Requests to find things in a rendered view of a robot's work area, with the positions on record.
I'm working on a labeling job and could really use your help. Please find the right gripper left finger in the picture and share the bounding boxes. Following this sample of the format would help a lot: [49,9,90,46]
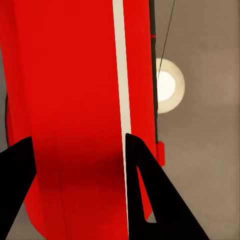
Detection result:
[0,136,37,240]

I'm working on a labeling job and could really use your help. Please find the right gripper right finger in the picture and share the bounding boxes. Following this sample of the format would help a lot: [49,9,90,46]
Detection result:
[125,133,210,240]

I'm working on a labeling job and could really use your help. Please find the radio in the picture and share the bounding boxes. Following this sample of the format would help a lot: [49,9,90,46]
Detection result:
[0,0,165,240]

